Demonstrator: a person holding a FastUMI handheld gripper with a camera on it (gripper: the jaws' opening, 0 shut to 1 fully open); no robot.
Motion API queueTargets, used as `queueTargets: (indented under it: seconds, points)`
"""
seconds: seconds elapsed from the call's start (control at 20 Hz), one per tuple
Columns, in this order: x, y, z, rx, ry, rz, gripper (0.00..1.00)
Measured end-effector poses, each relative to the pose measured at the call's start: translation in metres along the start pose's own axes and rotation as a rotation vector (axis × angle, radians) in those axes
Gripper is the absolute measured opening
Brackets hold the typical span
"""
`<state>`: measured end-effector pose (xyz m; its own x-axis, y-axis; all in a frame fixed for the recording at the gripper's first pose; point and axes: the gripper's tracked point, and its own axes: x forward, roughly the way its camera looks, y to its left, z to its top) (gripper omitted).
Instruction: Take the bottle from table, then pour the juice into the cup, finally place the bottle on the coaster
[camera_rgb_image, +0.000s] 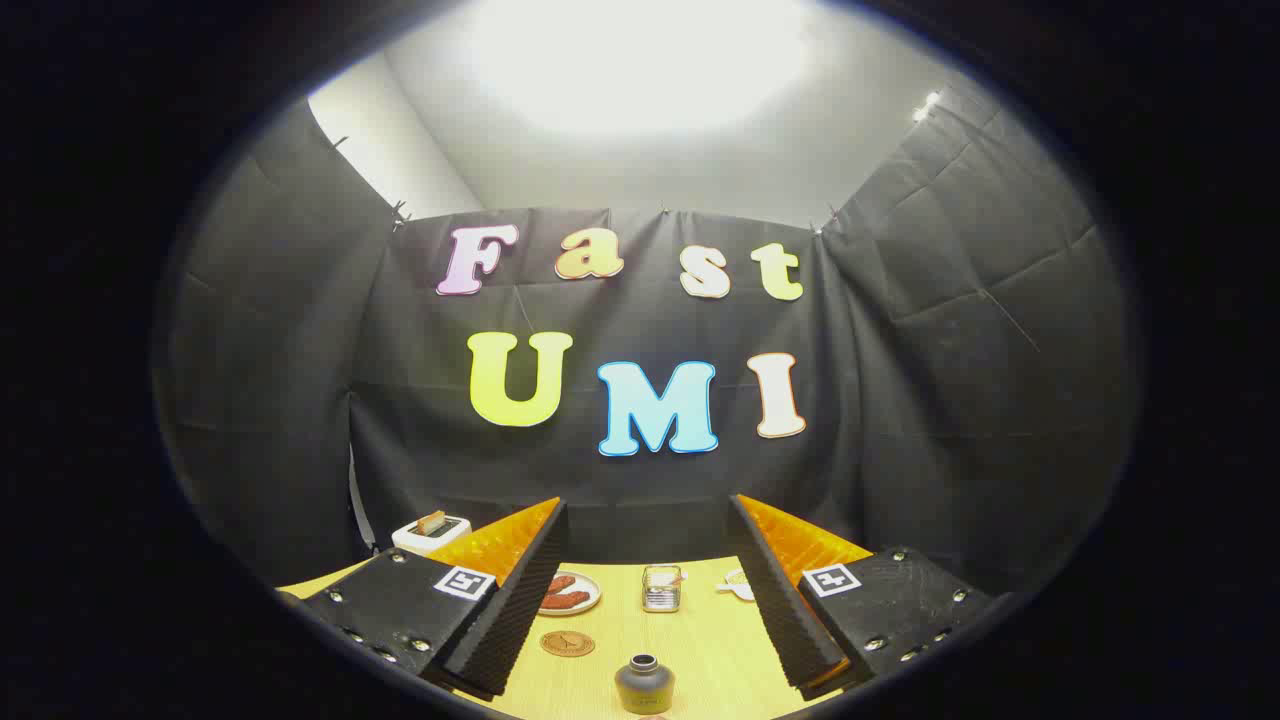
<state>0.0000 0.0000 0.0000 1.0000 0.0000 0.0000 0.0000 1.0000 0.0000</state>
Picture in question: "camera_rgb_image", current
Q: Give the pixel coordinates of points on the white divided dish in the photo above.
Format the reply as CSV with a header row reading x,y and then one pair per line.
x,y
738,588

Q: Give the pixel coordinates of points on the round cork coaster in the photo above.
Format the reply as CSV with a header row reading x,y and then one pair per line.
x,y
567,643

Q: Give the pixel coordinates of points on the reddish brown sausage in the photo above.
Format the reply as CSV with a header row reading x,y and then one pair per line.
x,y
566,600
561,584

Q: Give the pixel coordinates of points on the white round plate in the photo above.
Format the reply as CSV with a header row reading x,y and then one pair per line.
x,y
590,585

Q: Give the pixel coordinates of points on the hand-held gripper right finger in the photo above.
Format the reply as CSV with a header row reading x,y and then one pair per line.
x,y
780,610

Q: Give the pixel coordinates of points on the toast slice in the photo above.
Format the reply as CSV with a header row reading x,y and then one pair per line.
x,y
431,522

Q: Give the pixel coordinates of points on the silver bottle with green label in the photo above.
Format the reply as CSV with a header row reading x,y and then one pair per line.
x,y
644,688

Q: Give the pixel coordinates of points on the white toaster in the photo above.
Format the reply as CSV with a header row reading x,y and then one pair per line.
x,y
415,540

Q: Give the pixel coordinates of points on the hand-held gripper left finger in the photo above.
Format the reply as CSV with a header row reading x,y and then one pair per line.
x,y
515,610

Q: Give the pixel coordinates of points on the wooden table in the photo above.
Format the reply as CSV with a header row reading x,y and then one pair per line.
x,y
700,640

